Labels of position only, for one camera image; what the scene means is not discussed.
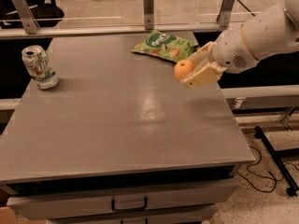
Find black office chair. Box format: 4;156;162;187
0;0;64;29

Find black stand leg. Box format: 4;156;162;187
254;126;299;197

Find white green soda can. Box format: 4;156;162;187
21;45;59;90

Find green rice chip bag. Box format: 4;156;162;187
131;30;199;63

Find black floor cable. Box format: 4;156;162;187
236;145;299;194

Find grey drawer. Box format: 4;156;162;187
47;204;217;224
7;177;238;220

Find right metal railing bracket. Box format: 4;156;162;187
216;0;235;27

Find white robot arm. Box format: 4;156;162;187
174;0;299;88

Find black drawer handle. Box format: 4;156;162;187
110;197;148;213

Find metal railing bracket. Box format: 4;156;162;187
11;0;39;35
216;0;235;27
143;0;154;30

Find grey horizontal rail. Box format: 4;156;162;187
0;22;241;40

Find grey top drawer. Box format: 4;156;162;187
7;177;238;220

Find middle metal railing bracket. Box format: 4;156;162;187
143;0;154;30

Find left metal railing bracket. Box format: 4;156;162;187
11;0;39;35

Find grey lower drawer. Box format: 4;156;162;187
47;204;217;224

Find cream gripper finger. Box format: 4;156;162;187
188;42;214;63
179;63;219;89

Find orange fruit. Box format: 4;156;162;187
174;60;195;81

